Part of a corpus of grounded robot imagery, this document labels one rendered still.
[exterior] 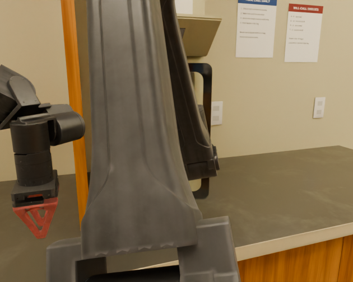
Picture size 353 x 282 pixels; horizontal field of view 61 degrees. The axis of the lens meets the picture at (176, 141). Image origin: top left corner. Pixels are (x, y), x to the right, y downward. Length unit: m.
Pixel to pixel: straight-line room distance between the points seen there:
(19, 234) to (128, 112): 0.80
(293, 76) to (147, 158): 1.57
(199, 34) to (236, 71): 0.67
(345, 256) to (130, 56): 1.03
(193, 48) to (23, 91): 0.51
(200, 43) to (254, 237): 0.55
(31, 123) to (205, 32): 0.53
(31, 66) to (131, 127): 1.16
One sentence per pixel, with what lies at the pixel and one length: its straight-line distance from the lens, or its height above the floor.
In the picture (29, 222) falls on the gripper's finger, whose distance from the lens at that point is 0.58.
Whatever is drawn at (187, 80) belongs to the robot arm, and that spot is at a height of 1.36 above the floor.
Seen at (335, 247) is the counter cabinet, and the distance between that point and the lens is 1.08.
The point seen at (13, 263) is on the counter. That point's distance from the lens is 0.83.
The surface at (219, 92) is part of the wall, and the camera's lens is 1.48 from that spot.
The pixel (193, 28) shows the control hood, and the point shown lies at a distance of 0.85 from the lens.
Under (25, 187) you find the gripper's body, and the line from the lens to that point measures 0.56.
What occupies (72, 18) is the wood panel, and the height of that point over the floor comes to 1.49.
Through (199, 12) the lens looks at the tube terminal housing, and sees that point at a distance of 0.97.
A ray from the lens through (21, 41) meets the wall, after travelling 1.32.
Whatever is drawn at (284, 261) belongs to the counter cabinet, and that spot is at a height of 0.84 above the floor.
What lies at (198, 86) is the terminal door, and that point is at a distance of 0.84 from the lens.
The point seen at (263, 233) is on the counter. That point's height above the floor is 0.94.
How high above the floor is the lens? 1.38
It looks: 14 degrees down
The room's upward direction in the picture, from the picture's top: straight up
